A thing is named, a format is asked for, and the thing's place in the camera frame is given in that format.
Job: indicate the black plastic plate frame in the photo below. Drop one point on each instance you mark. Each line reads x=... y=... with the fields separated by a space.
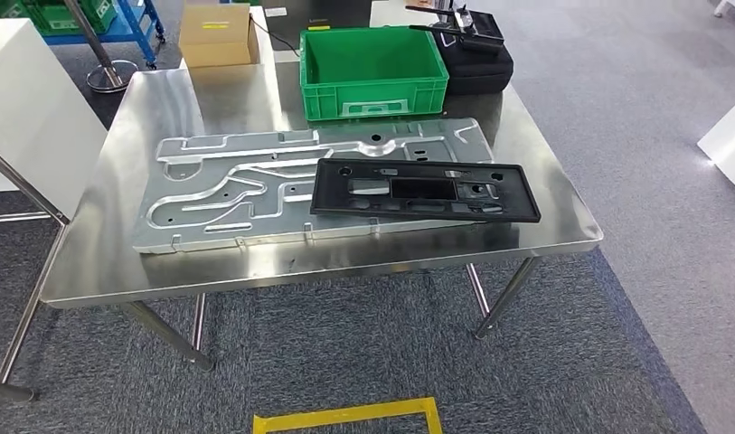
x=331 y=198

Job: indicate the stainless steel workbench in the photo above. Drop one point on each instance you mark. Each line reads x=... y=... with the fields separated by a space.
x=343 y=254

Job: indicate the stamped sheet metal panel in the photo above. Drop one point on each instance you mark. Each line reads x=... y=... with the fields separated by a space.
x=223 y=180

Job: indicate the green plastic crate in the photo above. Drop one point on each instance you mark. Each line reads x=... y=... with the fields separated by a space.
x=373 y=60
x=61 y=15

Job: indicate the black carry bag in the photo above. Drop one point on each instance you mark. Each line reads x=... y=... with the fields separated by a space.
x=481 y=75

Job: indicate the black handheld tripod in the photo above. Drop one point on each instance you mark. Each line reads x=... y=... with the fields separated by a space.
x=481 y=43

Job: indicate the cardboard box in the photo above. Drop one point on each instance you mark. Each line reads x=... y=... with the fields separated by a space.
x=214 y=42

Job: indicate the blue metal cart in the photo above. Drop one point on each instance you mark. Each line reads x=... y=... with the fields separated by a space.
x=133 y=24

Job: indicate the white cabinet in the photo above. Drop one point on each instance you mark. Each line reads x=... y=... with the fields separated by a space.
x=37 y=108

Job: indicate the white box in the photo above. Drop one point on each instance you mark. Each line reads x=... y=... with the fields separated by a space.
x=729 y=144

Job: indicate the chrome stanchion post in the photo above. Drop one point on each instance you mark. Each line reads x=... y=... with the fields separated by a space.
x=112 y=78

